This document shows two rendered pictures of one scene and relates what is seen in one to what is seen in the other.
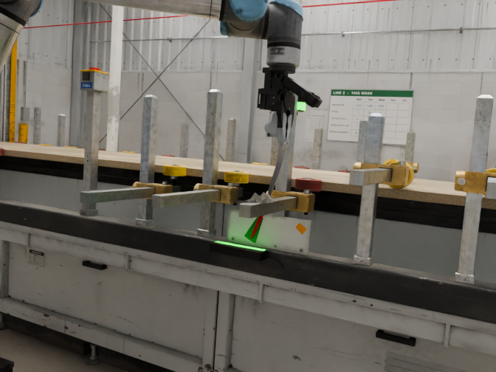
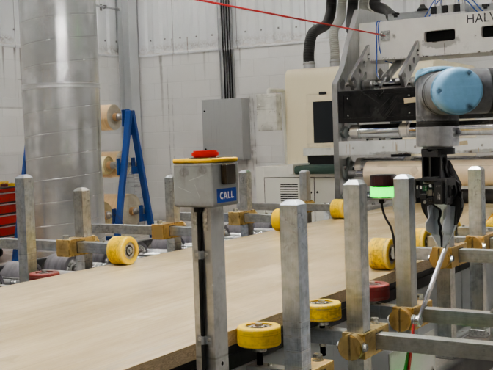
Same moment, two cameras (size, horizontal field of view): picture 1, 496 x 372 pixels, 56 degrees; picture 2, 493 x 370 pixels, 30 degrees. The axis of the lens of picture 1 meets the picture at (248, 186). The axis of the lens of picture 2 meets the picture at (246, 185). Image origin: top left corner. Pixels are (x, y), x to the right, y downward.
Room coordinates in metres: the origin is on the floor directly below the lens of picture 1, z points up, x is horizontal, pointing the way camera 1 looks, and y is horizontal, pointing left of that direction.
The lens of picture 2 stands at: (1.53, 1.91, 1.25)
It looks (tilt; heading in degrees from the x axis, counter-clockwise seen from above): 3 degrees down; 275
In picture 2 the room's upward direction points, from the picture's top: 2 degrees counter-clockwise
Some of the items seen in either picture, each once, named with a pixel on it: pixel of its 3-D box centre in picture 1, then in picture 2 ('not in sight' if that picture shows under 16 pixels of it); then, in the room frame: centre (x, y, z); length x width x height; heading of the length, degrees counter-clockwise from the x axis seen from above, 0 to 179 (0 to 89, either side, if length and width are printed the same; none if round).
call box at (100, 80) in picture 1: (94, 82); (206, 183); (1.71, 0.57, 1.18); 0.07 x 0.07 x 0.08; 63
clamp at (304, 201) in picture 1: (289, 200); (409, 314); (1.35, -0.12, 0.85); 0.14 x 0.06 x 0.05; 63
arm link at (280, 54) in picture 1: (282, 58); (439, 138); (1.29, -0.07, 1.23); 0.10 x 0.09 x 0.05; 153
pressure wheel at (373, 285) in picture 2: (307, 195); (372, 306); (1.43, -0.18, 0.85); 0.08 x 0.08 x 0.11
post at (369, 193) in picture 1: (368, 204); (446, 291); (1.25, -0.32, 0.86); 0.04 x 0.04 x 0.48; 63
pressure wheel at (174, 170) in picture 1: (174, 180); (259, 354); (1.66, 0.26, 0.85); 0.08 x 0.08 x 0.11
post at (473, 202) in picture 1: (474, 195); (477, 256); (1.13, -0.55, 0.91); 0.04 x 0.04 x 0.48; 63
